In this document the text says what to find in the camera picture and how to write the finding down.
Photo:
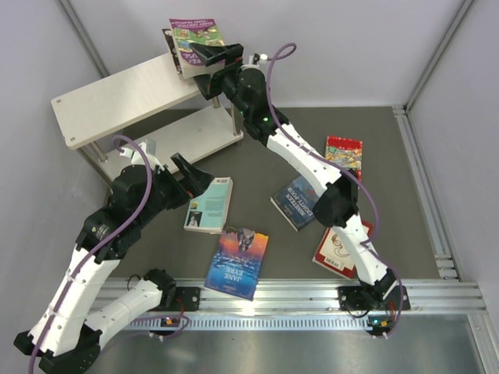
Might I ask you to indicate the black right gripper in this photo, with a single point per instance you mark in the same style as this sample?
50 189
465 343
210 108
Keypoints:
209 86

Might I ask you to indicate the purple storey treehouse book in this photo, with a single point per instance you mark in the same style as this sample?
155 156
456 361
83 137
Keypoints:
199 31

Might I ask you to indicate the white two-tier shelf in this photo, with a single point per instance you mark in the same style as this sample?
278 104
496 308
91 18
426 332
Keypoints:
114 103

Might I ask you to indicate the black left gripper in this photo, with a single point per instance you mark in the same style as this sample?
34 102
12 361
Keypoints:
196 182

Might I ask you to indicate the red Edward Tulane book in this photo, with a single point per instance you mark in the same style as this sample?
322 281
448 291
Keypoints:
332 255

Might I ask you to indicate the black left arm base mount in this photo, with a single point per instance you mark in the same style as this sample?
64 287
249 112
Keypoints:
186 299

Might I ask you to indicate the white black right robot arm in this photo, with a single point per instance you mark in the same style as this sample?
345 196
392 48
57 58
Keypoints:
249 90

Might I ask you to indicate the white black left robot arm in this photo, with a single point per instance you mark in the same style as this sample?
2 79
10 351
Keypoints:
68 338

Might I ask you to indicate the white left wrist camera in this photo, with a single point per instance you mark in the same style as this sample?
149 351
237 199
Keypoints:
148 147

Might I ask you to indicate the light teal paperback book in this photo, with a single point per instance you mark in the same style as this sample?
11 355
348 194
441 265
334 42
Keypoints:
208 212

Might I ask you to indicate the red treehouse book on table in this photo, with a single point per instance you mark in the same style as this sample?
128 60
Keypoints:
346 153

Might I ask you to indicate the blue Jane Eyre book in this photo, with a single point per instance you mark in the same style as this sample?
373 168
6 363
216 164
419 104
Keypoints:
236 265

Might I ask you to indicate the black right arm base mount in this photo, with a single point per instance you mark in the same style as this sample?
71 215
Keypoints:
355 299

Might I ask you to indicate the black treehouse book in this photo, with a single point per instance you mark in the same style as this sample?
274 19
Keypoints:
167 33

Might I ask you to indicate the dark blue Nineteen Eighty-Four book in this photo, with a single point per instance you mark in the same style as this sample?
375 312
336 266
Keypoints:
295 202

